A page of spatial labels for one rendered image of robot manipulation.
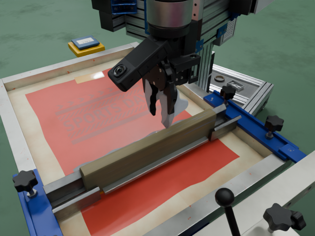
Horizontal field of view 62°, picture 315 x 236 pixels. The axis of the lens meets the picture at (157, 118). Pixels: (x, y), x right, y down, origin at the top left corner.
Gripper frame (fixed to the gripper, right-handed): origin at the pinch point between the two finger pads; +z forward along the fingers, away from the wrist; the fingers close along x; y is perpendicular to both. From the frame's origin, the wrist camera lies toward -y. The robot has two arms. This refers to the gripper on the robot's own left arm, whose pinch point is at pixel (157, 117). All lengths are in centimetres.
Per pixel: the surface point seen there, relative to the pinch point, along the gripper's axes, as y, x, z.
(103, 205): -15.7, -2.1, 16.8
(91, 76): 4, 50, 16
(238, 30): 275, 201, 106
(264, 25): 318, 192, 106
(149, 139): -1.7, 0.6, 6.1
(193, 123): 10.2, -0.6, 6.0
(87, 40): 14, 78, 14
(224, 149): 18.7, -5.0, 16.3
